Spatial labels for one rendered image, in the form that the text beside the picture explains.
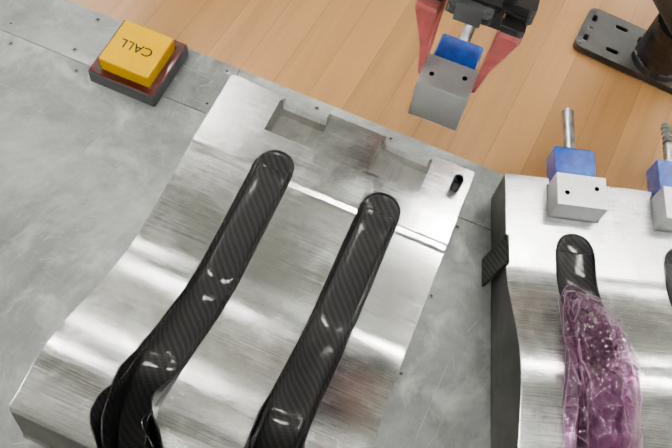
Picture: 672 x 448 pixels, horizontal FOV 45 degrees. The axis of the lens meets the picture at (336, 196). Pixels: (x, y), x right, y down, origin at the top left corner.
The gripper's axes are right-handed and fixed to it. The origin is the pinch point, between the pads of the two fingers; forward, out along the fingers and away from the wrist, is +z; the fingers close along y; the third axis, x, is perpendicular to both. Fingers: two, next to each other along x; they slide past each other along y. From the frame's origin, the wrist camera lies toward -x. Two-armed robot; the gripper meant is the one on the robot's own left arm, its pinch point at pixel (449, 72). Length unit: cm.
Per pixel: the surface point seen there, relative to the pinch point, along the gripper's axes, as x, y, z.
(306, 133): -1.8, -11.3, 10.7
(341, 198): -9.1, -5.1, 11.6
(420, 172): -1.2, 0.8, 10.5
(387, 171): -2.3, -2.3, 11.1
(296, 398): -27.0, -1.5, 18.9
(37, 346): -23.9, -26.2, 29.6
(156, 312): -25.0, -15.0, 18.3
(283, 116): -1.0, -14.2, 10.3
